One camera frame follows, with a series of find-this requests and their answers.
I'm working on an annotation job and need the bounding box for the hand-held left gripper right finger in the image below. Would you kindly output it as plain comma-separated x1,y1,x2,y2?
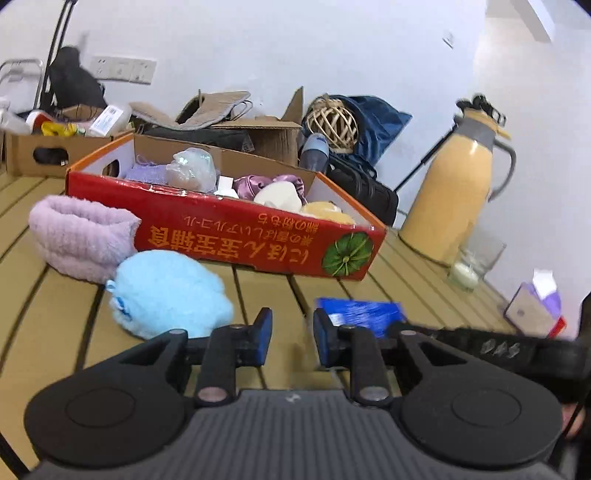
313,307,481,407

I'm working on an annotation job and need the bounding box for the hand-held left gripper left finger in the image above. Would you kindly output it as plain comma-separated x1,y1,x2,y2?
117,307,274,407

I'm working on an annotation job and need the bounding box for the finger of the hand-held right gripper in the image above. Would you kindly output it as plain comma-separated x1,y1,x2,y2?
316,298,462,356

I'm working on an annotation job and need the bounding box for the light blue fluffy towel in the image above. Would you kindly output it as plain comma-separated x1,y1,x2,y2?
105,249,235,340

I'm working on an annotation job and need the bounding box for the red cardboard box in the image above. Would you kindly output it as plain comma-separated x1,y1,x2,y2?
65,133,387,282

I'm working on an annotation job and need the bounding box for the yellow plush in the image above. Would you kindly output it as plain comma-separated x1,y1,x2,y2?
300,200,356,226

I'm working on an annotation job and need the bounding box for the cream soft pad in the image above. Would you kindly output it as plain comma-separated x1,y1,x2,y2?
253,181,303,210

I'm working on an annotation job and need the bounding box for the pink satin scrunchie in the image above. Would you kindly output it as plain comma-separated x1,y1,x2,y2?
233,174,308,204

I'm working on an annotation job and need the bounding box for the clear plastic bag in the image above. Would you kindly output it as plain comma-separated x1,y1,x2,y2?
165,148,218,192

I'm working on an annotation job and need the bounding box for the purple knitted cloth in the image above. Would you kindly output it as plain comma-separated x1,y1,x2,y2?
124,157,169,183

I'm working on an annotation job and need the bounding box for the lilac fluffy towel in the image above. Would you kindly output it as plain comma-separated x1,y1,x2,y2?
28,195,143,284

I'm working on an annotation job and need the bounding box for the person's right hand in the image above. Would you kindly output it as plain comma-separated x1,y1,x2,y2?
560,401,588,439

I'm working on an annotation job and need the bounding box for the purple white tissue box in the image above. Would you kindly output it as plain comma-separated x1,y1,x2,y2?
503,268,566,337

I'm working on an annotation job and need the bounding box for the clear glass cup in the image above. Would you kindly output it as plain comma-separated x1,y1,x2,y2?
447,231,506,292

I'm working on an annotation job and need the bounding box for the black suitcase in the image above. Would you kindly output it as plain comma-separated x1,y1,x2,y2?
325,152,400,227

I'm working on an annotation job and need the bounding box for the yellow thermos jug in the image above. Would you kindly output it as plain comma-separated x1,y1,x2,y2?
398,108,517,266

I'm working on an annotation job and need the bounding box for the clear water bottle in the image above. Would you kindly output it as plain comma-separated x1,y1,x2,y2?
298,134,331,174

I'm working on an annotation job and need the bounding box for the wicker ball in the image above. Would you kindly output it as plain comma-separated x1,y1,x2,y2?
305,104,360,153

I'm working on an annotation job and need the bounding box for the blue velvet bag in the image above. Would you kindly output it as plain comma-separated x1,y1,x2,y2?
302,95,413,169

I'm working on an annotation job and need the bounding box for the open brown cardboard box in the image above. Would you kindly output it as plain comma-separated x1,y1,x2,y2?
210,88,305,167

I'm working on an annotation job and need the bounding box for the black folded cloth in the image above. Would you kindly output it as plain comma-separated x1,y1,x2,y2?
143,127,250,152

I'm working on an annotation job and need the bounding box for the beige fabric bag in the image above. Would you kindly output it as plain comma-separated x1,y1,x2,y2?
129,90,253,132

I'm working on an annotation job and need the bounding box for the pile of assorted packets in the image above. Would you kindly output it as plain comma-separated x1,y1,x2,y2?
0,104,132,138

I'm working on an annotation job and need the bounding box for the black bag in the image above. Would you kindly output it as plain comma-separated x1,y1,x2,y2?
48,46,108,112

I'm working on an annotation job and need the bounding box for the folding hand trolley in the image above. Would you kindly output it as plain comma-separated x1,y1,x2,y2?
0,0,77,112

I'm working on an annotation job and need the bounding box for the black camera tripod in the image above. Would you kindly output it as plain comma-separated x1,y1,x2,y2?
392,127,455,192

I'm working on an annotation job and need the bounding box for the black camcorder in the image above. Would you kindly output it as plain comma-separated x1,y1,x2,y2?
457,95,506,125

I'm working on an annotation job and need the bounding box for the white wall socket strip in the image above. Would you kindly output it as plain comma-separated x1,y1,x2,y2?
90,56,157,85

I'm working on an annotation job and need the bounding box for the brown cardboard box with handle hole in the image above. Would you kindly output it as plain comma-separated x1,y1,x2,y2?
4,105,134,178

